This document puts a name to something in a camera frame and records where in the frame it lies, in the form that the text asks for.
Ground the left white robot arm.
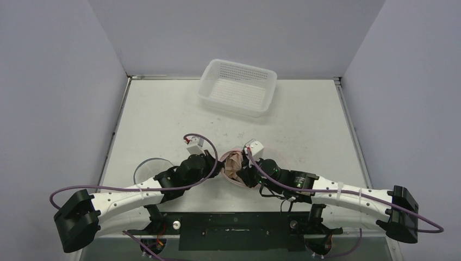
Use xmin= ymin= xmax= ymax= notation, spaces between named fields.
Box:
xmin=53 ymin=151 xmax=223 ymax=253

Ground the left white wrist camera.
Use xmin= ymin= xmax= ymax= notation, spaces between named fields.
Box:
xmin=185 ymin=137 xmax=204 ymax=155

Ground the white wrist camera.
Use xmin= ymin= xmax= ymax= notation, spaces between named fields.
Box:
xmin=185 ymin=137 xmax=204 ymax=155
xmin=243 ymin=139 xmax=265 ymax=160

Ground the pink-trimmed mesh laundry bag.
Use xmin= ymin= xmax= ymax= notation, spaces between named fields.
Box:
xmin=219 ymin=147 xmax=249 ymax=188

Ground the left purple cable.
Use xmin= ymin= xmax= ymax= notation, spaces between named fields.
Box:
xmin=49 ymin=133 xmax=220 ymax=210

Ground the beige bra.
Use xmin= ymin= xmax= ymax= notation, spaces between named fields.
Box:
xmin=224 ymin=150 xmax=243 ymax=183

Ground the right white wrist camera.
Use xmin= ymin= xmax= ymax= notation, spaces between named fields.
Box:
xmin=243 ymin=139 xmax=265 ymax=160

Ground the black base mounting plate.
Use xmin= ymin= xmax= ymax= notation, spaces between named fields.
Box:
xmin=132 ymin=212 xmax=343 ymax=252

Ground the white perforated plastic basket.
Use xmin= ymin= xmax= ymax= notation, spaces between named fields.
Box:
xmin=197 ymin=59 xmax=277 ymax=117

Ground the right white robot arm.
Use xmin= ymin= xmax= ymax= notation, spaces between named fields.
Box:
xmin=236 ymin=159 xmax=419 ymax=244

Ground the blue-trimmed mesh laundry bag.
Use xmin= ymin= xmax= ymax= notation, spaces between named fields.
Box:
xmin=133 ymin=158 xmax=173 ymax=184

